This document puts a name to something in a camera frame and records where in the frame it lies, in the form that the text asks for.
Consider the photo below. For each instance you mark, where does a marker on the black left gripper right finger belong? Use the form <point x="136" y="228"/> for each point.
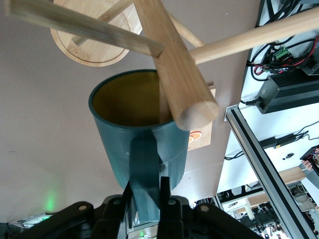
<point x="179" y="219"/>

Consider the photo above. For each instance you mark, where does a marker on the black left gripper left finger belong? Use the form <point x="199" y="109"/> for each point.
<point x="74" y="221"/>

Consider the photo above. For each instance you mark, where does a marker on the teal cup yellow inside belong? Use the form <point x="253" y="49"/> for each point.
<point x="119" y="149"/>

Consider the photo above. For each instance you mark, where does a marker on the wooden mug rack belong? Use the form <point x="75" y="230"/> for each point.
<point x="174" y="62"/>

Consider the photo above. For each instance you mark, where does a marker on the orange slice toy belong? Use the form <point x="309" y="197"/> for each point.
<point x="196" y="135"/>

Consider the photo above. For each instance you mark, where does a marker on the brown table cover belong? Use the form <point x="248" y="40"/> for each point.
<point x="37" y="112"/>

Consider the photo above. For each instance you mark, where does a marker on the slim black adapter box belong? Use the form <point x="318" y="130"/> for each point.
<point x="281" y="141"/>

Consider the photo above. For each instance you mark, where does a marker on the black finned power supply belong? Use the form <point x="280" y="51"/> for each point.
<point x="291" y="89"/>

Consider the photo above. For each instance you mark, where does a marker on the circuit board green terminal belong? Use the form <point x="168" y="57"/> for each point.
<point x="281" y="53"/>

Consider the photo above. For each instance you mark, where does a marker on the aluminium table edge rail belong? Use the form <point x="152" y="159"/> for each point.
<point x="256" y="149"/>

